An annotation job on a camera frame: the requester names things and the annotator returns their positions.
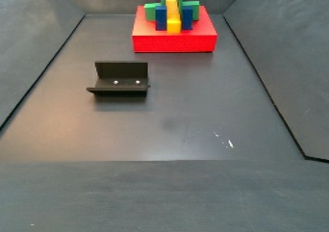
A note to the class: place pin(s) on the blue right block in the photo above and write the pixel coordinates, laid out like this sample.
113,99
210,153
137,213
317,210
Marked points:
186,18

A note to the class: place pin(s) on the blue left block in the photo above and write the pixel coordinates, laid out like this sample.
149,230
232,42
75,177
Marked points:
160,18

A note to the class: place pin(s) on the green stepped block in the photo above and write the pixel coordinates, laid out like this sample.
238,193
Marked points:
183,3

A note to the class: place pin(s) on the yellow block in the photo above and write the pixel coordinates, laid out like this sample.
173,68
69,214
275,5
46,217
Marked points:
172,17

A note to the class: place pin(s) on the black angle bracket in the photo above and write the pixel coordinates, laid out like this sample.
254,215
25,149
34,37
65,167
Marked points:
120,77

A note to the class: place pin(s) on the red base board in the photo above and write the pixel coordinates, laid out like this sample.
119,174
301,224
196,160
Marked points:
196,40

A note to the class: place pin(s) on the blue block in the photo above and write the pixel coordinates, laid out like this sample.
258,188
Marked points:
186,18
160,18

